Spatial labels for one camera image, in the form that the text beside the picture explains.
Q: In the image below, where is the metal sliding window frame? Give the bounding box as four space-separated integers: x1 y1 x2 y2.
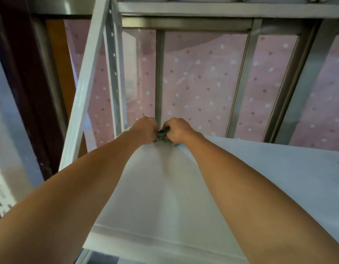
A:
29 0 339 146

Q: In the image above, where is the dark brown window surround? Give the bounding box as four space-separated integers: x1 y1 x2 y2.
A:
0 0 67 180

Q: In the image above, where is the person's left forearm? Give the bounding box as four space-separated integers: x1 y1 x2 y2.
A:
0 132 148 264

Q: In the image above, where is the pink dotted curtain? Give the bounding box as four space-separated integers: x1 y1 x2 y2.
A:
63 19 339 150

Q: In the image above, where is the green cleaning cloth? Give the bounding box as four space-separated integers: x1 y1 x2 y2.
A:
154 128 175 145

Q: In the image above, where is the person's left hand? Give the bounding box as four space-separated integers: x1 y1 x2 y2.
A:
128 116 160 146

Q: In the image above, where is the white metal shelving rack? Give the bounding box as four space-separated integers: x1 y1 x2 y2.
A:
0 0 339 264

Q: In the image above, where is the person's right hand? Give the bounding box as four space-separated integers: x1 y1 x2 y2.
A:
161 117 206 146

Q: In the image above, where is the person's right forearm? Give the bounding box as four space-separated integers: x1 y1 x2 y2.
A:
183 134 339 264

